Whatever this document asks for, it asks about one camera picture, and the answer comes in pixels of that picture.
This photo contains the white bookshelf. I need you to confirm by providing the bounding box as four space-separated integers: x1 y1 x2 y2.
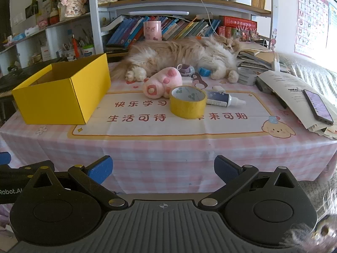
1 0 278 75

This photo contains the small white charger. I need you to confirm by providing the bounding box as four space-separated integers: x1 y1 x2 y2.
212 86 226 93

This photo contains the stack of books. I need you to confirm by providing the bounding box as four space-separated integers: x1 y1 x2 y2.
237 42 290 73

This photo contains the red book box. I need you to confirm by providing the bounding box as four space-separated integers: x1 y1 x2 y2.
223 16 258 31

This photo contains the yellow tape roll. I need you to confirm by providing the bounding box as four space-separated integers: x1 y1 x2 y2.
170 86 207 119

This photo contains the red tassel ornament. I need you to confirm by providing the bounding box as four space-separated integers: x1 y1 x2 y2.
71 34 80 59

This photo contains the fluffy orange white cat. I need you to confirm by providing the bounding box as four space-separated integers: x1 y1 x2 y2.
110 35 241 83

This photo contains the clear tape roll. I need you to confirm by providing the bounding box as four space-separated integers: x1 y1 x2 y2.
237 67 259 86

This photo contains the alphabet wall poster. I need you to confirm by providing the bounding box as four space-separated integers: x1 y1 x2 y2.
294 0 328 59

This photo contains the large white charger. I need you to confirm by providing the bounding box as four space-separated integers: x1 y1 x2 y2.
182 77 193 86

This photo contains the purple toy car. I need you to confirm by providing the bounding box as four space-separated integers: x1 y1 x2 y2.
177 64 195 77

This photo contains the blue white spray bottle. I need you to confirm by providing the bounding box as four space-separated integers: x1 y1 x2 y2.
205 90 246 107

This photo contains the blue plastic bag roll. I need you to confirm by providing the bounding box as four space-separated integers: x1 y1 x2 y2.
198 67 211 77

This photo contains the black smartphone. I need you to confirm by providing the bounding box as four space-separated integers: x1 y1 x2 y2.
303 89 334 126

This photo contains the pink plush paw toy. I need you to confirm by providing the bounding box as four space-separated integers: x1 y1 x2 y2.
143 67 183 99

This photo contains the pink cartoon cup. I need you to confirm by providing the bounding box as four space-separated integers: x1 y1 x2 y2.
143 21 162 41

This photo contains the black electronic keyboard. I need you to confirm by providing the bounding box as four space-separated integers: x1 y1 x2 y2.
0 57 68 93

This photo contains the white jar green lid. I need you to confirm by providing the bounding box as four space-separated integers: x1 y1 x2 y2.
82 44 95 57

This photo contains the yellow cardboard box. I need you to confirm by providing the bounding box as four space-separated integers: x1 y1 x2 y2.
12 53 111 125

